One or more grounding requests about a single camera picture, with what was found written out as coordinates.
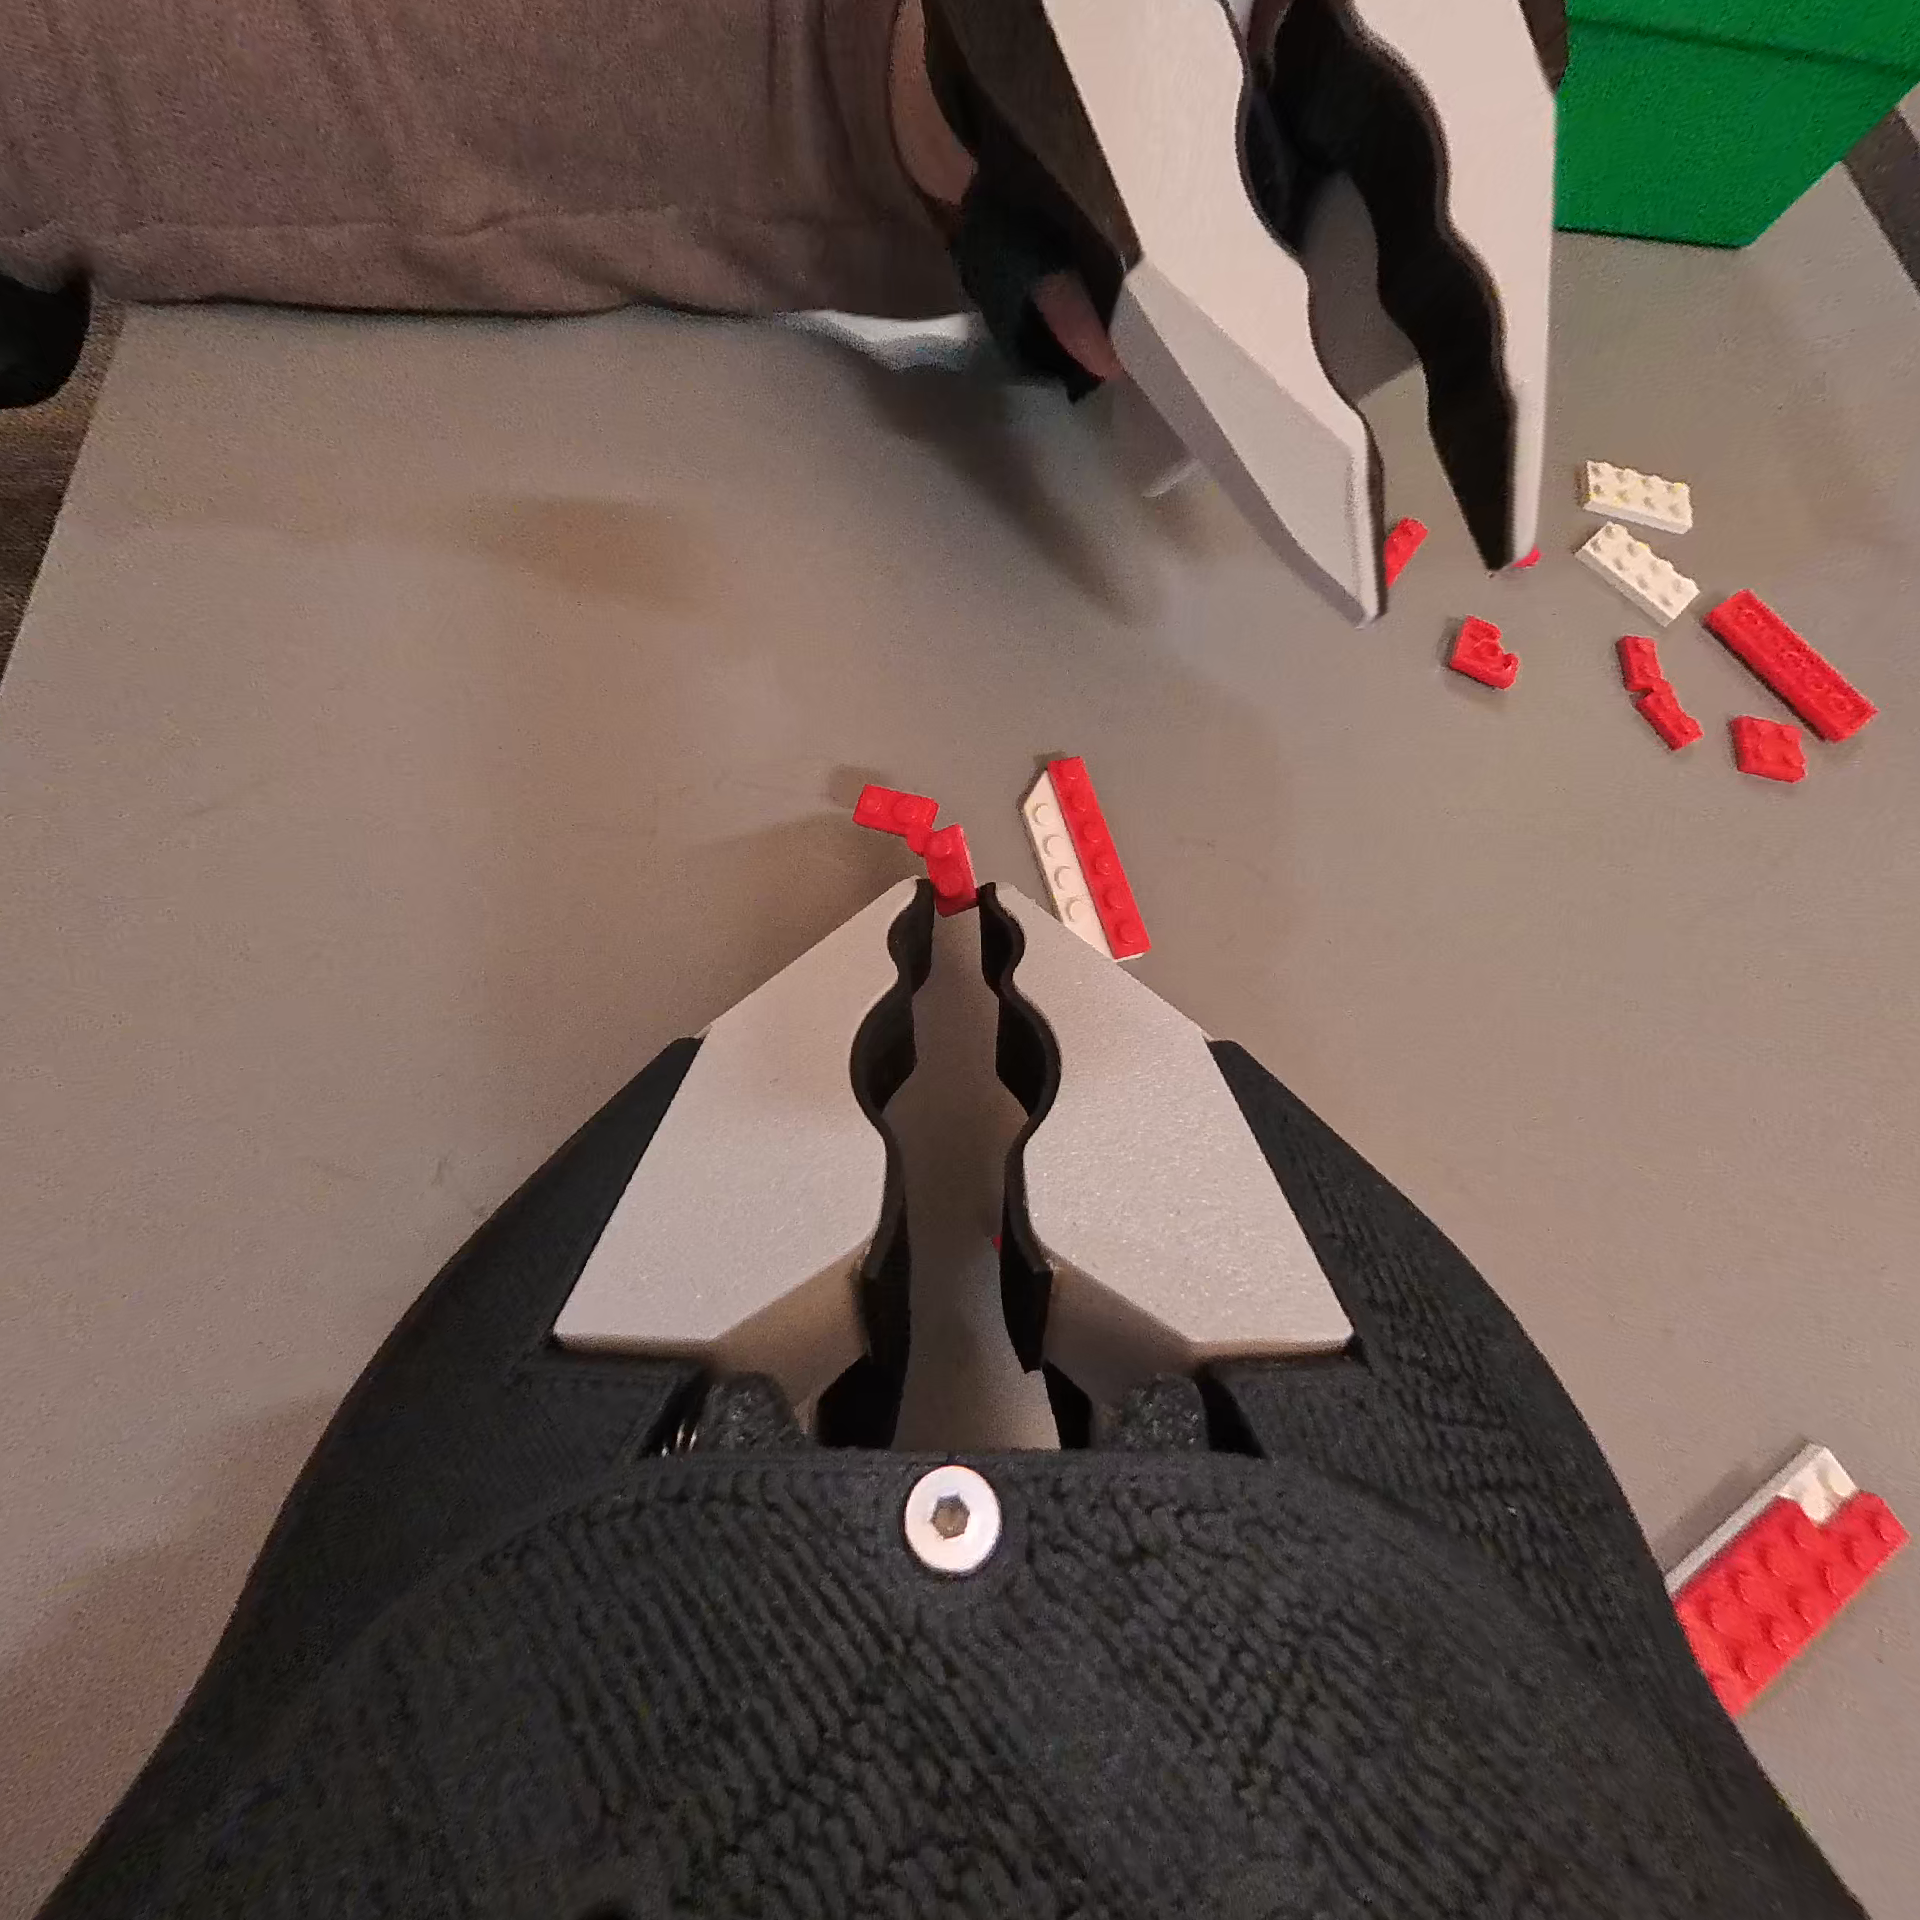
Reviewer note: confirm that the white lego plate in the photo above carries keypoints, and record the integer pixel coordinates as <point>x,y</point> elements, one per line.
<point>1637,497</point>
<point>1637,573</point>

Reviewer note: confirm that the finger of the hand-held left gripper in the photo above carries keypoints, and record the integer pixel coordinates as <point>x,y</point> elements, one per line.
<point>1186,225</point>
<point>1501,180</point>

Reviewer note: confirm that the narrow red white lego assembly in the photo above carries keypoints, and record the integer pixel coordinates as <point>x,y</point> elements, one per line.
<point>1093,865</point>

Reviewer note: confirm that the red corner lego piece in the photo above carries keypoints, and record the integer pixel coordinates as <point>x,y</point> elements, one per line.
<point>1480,654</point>

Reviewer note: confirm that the wide red white lego assembly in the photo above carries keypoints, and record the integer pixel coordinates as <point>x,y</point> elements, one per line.
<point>1770,1590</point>

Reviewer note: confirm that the stacked green plastic bins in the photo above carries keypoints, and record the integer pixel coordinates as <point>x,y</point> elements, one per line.
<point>1726,135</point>

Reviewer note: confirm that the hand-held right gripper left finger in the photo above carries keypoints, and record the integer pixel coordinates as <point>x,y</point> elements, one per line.
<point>721,1200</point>

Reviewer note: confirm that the tiny red lego piece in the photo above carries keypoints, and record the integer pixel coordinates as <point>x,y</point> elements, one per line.
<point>1407,548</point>

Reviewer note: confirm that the long red lego plate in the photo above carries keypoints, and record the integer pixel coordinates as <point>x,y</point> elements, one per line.
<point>1792,664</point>

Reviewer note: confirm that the angled red lego piece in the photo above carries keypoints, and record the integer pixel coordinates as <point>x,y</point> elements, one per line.
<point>1659,699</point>
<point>913,831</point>

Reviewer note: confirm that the person's left forearm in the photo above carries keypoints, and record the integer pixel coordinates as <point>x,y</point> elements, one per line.
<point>449,150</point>

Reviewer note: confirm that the person's left hand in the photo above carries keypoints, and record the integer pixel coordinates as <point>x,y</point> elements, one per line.
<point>923,106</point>

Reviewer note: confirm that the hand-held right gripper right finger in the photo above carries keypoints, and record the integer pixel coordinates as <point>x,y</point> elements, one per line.
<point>1170,1200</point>

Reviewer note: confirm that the small square red lego plate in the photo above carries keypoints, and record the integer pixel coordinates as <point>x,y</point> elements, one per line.
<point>1767,751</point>

